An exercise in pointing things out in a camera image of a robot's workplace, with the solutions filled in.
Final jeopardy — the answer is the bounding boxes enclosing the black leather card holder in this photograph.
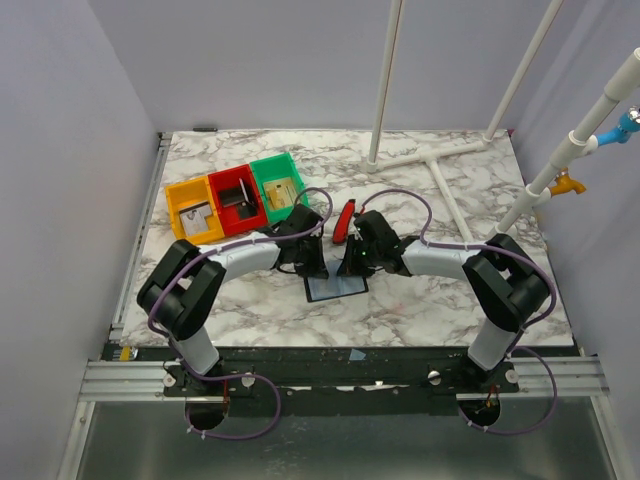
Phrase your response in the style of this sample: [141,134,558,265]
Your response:
[304,276,369,303]

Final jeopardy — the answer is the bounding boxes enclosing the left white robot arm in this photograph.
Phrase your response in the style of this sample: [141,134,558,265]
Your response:
[136,204,327,395]

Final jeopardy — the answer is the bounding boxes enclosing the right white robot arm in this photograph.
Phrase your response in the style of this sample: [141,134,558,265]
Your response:
[337,211,552,392]

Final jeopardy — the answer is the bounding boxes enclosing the beige card in green bin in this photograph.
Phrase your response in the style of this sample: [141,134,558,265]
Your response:
[263,177,298,210]

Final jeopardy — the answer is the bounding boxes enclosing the black card in red bin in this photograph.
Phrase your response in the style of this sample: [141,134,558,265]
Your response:
[218,186,248,208]

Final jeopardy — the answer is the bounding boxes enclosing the card in yellow bin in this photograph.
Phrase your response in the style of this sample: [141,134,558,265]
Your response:
[179,201,213,236]

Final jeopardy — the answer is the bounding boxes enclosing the red black utility knife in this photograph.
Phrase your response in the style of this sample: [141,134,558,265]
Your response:
[332,199,356,245]

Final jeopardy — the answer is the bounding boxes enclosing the green plastic bin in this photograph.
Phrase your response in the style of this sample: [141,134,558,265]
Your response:
[249,152,306,224]

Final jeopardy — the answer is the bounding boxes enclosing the red plastic bin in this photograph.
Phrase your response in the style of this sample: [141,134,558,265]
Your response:
[208,164,268,237]

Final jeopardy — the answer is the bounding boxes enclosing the yellow plastic bin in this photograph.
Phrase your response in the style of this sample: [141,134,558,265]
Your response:
[165,176,225,245]

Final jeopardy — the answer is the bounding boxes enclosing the yellow pipe fitting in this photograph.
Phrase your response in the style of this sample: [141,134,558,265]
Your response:
[549,168,586,197]

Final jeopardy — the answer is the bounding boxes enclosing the white pipe with blue fitting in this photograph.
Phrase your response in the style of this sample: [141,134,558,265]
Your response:
[491,50,639,234]

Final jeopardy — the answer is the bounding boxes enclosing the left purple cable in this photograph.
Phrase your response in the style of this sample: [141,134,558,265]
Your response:
[147,187,334,441]

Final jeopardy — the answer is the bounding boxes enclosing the white pvc pipe frame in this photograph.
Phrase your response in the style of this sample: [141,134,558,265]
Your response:
[363,0,563,243]

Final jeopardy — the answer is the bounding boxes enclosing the black metal base rail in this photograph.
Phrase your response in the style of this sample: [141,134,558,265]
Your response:
[130,347,519,419]

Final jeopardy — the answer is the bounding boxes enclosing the aluminium extrusion rail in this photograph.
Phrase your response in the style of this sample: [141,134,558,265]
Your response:
[80,357,610,402]

